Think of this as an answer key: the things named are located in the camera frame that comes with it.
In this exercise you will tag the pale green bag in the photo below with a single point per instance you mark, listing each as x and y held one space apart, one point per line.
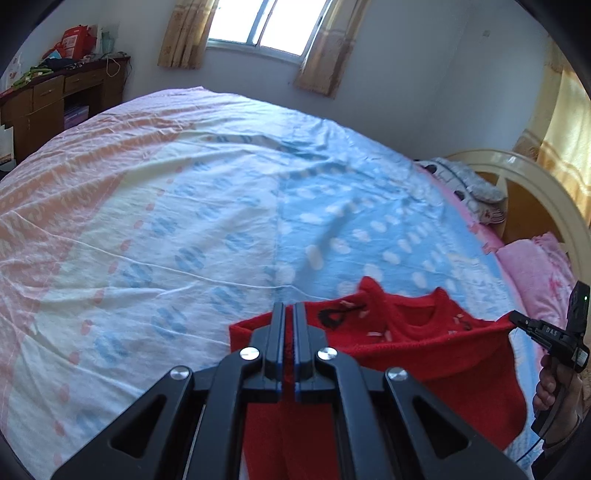
107 41

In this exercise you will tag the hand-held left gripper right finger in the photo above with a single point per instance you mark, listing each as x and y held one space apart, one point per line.
302 350

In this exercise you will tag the green cloth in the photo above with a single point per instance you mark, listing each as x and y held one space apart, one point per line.
32 74

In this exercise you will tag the cream wooden headboard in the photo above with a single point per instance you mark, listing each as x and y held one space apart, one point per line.
531 168

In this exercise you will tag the yellow patterned curtain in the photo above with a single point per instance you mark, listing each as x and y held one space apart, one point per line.
568 138

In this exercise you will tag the pink and blue bed sheet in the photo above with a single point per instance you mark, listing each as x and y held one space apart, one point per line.
184 184

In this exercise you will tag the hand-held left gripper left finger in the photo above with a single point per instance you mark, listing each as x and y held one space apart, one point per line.
277 341

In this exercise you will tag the person's right forearm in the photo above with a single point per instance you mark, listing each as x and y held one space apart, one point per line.
568 438

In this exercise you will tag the pink floral quilt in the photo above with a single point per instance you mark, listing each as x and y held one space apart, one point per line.
535 267

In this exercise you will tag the sliding glass window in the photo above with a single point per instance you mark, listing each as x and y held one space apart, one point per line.
258 23

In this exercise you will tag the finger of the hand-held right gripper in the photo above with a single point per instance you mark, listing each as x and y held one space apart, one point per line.
524 321

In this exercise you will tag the person's right hand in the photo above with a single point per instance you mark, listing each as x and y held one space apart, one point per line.
547 387

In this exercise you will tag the red gift bag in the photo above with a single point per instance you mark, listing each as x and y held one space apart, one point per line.
76 41

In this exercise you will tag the cartoon print pillow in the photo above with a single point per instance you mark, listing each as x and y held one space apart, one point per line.
487 213

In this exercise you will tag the white floral card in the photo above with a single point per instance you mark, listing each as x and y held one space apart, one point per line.
14 69

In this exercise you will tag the brown wooden desk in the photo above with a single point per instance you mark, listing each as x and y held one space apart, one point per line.
46 110

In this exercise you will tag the grey patterned pillow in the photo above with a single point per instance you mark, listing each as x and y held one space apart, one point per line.
471 182

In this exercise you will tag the purple box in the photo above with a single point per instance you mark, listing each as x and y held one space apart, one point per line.
76 117

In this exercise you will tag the white paper bag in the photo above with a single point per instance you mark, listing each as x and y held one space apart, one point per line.
4 143

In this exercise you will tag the red embroidered sweater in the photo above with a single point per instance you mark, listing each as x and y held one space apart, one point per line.
415 350

